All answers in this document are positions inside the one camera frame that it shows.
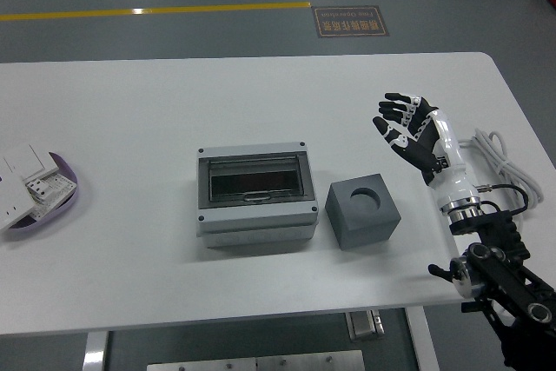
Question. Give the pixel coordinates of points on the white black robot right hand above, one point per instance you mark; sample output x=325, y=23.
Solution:
x=447, y=149

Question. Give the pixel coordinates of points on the grey box with clear lid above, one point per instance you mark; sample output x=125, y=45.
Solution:
x=256, y=232

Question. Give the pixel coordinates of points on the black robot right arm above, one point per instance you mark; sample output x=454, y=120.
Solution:
x=504, y=275

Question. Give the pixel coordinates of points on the grey cube with round hole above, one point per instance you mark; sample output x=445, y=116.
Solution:
x=365, y=232

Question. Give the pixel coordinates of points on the white table leg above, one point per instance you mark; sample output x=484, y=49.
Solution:
x=423, y=345
x=94, y=351

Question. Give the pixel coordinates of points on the purple tray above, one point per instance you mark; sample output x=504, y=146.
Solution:
x=65, y=210

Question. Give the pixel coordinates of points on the white dotted panel piece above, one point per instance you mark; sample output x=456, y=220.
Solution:
x=61, y=184

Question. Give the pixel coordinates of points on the small white socket module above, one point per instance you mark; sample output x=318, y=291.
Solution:
x=38, y=187

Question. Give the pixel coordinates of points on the grey metal table bracket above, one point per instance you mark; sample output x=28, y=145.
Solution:
x=365, y=325

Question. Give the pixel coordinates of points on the metal base plate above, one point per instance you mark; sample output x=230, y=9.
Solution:
x=256, y=362

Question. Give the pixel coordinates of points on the white double switch plate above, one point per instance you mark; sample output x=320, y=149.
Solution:
x=26, y=159

